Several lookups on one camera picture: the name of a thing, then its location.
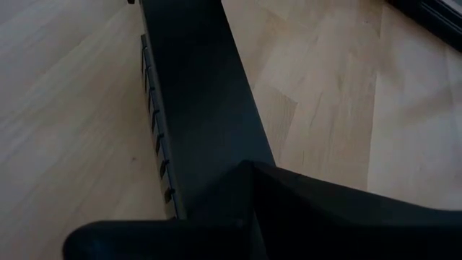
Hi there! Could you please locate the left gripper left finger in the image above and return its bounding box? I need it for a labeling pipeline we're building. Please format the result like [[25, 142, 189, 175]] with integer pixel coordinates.
[[194, 160, 254, 223]]

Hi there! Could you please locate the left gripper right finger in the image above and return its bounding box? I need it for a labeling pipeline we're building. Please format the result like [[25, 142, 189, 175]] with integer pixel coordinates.
[[252, 161, 344, 260]]

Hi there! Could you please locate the black duct cover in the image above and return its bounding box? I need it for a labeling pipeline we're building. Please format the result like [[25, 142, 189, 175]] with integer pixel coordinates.
[[139, 0, 277, 222]]

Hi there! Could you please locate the black aluminium table frame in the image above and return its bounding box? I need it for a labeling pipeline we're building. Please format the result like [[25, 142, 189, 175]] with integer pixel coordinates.
[[385, 0, 462, 52]]

